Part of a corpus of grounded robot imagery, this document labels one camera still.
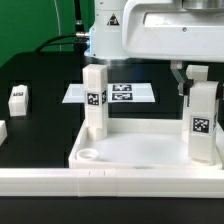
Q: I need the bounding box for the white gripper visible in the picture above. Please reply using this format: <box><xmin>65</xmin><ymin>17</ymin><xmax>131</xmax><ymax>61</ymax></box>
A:
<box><xmin>122</xmin><ymin>0</ymin><xmax>224</xmax><ymax>96</ymax></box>

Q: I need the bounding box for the white desk top tray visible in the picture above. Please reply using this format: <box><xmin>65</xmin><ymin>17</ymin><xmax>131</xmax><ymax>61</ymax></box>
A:
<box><xmin>69</xmin><ymin>118</ymin><xmax>224</xmax><ymax>170</ymax></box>

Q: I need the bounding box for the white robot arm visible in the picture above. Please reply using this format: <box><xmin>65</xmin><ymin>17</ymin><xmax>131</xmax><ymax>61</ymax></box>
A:
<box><xmin>85</xmin><ymin>0</ymin><xmax>224</xmax><ymax>82</ymax></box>

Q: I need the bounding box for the white front fence bar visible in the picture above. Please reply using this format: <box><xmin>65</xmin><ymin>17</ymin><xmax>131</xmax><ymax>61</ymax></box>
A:
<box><xmin>0</xmin><ymin>168</ymin><xmax>224</xmax><ymax>198</ymax></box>

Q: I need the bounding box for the white left fence block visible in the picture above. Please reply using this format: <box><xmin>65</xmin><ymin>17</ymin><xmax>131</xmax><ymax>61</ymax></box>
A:
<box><xmin>0</xmin><ymin>120</ymin><xmax>7</xmax><ymax>146</ymax></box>

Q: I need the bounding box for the white marker base plate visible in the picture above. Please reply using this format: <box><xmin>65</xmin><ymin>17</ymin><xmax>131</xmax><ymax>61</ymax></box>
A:
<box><xmin>62</xmin><ymin>83</ymin><xmax>155</xmax><ymax>103</ymax></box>

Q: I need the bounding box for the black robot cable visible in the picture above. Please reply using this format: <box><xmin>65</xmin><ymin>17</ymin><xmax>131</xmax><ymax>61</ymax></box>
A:
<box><xmin>34</xmin><ymin>0</ymin><xmax>91</xmax><ymax>54</ymax></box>

